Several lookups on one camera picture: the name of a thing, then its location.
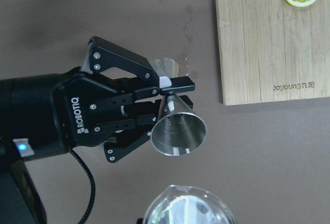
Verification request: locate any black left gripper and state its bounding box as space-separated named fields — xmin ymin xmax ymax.
xmin=10 ymin=66 xmax=194 ymax=164

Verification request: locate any clear glass measuring cup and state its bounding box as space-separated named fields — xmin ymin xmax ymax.
xmin=137 ymin=185 xmax=237 ymax=224

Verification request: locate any wooden cutting board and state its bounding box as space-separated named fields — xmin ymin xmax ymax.
xmin=216 ymin=0 xmax=329 ymax=106

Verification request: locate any steel double jigger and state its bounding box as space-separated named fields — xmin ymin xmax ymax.
xmin=151 ymin=58 xmax=207 ymax=157

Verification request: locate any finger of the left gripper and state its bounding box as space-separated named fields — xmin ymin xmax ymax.
xmin=80 ymin=37 xmax=195 ymax=96

